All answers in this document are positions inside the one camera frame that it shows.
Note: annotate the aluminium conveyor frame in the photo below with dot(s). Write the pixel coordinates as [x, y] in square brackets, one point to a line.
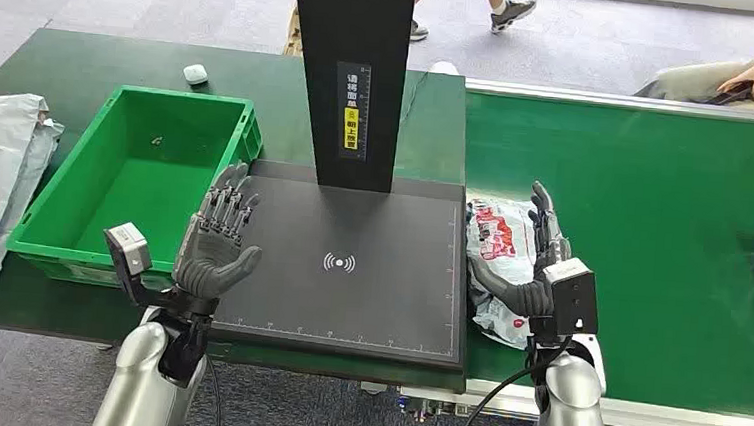
[668, 424]

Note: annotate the white round object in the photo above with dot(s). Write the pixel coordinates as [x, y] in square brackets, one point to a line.
[444, 68]

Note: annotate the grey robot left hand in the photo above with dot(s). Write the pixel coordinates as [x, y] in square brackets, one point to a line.
[210, 266]

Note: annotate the black scanner column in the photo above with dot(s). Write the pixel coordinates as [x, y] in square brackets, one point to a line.
[350, 24]

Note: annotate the green plastic crate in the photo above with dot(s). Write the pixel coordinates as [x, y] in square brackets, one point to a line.
[133, 188]

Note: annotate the plain grey mailer bag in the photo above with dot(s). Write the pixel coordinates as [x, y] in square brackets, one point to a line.
[39, 155]

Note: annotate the green conveyor belt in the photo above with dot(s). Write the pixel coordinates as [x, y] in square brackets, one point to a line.
[651, 191]

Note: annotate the small debris scrap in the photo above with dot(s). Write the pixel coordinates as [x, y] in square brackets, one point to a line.
[156, 139]

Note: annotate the dark smartphone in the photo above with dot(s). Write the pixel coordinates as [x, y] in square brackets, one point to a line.
[734, 97]

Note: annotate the green table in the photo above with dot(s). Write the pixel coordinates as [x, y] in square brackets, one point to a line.
[62, 63]

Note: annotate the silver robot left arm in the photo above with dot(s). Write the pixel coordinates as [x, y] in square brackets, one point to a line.
[139, 381]

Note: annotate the white earbud case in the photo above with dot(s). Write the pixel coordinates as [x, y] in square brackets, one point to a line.
[195, 74]

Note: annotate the conveyor control electronics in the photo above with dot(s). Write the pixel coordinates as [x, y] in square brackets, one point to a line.
[430, 408]

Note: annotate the person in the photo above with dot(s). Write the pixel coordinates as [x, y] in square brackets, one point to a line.
[293, 36]
[512, 12]

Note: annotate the black scanner platform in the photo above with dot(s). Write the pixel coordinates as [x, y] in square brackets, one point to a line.
[371, 291]

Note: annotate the yellow and white column label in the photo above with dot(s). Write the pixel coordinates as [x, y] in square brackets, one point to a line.
[351, 127]

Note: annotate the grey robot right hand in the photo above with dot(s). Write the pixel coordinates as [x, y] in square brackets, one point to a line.
[530, 295]

